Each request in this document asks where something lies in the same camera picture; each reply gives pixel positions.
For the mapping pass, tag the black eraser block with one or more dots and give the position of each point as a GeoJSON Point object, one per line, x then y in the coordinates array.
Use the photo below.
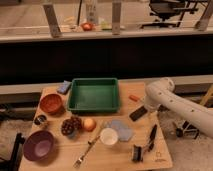
{"type": "Point", "coordinates": [138, 113]}

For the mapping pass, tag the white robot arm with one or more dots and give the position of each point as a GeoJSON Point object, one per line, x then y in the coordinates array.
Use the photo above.
{"type": "Point", "coordinates": [160, 92]}

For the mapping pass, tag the green plastic tray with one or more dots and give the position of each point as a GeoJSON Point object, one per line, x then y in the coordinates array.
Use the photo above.
{"type": "Point", "coordinates": [94, 95]}

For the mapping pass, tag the orange carrot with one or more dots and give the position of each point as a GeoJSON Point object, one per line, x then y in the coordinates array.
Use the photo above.
{"type": "Point", "coordinates": [134, 98]}

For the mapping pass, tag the peach-coloured fruit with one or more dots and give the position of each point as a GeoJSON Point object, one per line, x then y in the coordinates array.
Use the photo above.
{"type": "Point", "coordinates": [89, 124]}

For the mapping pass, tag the blue sponge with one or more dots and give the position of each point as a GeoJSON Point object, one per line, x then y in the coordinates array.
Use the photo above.
{"type": "Point", "coordinates": [64, 87]}

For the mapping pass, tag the white cup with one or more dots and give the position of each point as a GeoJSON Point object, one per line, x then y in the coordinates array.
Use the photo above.
{"type": "Point", "coordinates": [109, 137]}

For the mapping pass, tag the light blue cloth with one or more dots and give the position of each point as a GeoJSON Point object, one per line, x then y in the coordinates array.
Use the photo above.
{"type": "Point", "coordinates": [124, 132]}

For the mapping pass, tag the pine cone in cup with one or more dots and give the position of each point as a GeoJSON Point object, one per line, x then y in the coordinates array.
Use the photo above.
{"type": "Point", "coordinates": [70, 127]}

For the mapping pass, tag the orange-brown bowl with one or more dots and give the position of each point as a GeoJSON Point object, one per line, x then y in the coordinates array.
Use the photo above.
{"type": "Point", "coordinates": [51, 103]}

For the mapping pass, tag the red apple on shelf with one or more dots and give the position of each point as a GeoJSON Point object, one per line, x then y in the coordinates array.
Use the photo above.
{"type": "Point", "coordinates": [87, 26]}

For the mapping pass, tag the black marker pen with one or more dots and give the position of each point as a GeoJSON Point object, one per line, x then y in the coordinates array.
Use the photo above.
{"type": "Point", "coordinates": [152, 138]}

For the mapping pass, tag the small dark cup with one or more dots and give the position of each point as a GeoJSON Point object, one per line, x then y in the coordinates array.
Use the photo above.
{"type": "Point", "coordinates": [41, 121]}

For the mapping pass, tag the purple bowl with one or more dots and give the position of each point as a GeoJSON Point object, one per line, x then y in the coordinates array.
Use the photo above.
{"type": "Point", "coordinates": [38, 145]}

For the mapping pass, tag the black tripod stand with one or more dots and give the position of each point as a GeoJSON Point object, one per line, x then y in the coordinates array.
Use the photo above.
{"type": "Point", "coordinates": [187, 129]}

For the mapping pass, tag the black office chair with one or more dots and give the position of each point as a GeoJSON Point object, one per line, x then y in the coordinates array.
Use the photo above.
{"type": "Point", "coordinates": [165, 9]}

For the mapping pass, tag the black chair frame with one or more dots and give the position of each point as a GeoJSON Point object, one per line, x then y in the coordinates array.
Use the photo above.
{"type": "Point", "coordinates": [9, 165]}

